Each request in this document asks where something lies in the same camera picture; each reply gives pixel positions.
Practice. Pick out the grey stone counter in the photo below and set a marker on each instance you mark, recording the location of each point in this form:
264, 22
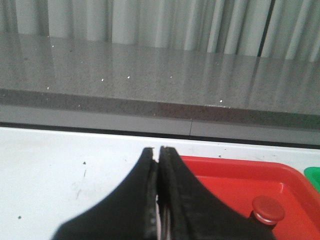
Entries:
100, 77

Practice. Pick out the red plastic tray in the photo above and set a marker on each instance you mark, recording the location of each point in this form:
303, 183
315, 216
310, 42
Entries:
238, 182

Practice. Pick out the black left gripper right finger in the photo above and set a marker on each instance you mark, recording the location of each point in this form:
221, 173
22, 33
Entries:
189, 211

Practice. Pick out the red mushroom push button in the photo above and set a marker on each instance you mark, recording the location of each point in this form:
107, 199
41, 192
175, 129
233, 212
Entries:
266, 211

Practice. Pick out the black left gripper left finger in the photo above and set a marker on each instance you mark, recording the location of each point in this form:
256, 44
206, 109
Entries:
127, 213

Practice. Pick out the green plastic tray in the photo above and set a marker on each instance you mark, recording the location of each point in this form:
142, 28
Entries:
313, 175

